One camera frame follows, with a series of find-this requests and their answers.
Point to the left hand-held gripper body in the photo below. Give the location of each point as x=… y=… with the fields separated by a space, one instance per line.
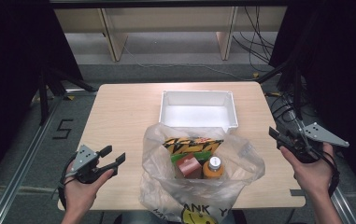
x=83 y=158

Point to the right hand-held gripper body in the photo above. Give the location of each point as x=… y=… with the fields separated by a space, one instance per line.
x=319 y=133

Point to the clear plastic shopping bag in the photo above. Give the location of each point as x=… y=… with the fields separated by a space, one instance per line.
x=241 y=165

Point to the green snack packet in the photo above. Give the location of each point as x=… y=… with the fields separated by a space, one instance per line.
x=178 y=157

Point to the orange juice bottle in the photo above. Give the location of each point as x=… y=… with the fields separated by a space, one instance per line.
x=213 y=169

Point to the brown carton box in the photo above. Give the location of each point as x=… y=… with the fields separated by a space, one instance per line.
x=188 y=168

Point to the black and yellow chip bag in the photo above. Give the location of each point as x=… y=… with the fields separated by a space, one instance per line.
x=191 y=145

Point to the white plastic bin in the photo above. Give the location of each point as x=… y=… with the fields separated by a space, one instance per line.
x=197 y=115

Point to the person's left hand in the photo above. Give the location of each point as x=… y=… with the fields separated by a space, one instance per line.
x=82 y=196

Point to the person's right hand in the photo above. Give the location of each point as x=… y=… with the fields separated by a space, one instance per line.
x=316 y=177

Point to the black metal stand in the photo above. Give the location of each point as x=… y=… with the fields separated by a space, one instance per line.
x=43 y=99
x=296 y=93

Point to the black curtain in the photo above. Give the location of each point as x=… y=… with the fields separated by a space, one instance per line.
x=347 y=77
x=7 y=77

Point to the beige wooden desk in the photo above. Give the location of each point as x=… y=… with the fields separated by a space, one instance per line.
x=166 y=18

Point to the aluminium floor rail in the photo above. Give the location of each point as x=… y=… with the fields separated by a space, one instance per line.
x=344 y=208
x=20 y=174

